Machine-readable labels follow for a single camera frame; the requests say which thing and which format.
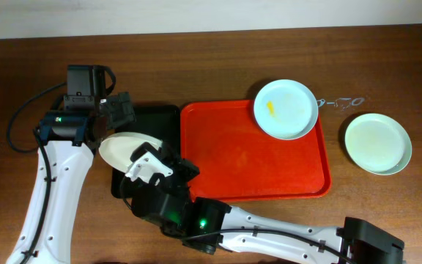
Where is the white plate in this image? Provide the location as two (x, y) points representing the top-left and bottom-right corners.
(99, 132), (162, 172)

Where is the black plastic tray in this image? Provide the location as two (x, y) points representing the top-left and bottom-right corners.
(111, 105), (180, 199)

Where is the red plastic tray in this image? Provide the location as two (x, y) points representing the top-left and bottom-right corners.
(180, 100), (332, 202)

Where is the light blue plate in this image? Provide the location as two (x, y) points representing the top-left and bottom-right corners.
(253, 79), (319, 140)

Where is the pale green plate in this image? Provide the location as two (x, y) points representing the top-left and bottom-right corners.
(344, 113), (412, 175)

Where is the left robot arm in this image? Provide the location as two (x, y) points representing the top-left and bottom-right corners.
(7, 65), (136, 263)

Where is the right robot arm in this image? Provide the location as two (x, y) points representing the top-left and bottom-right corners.
(121, 142), (404, 263)

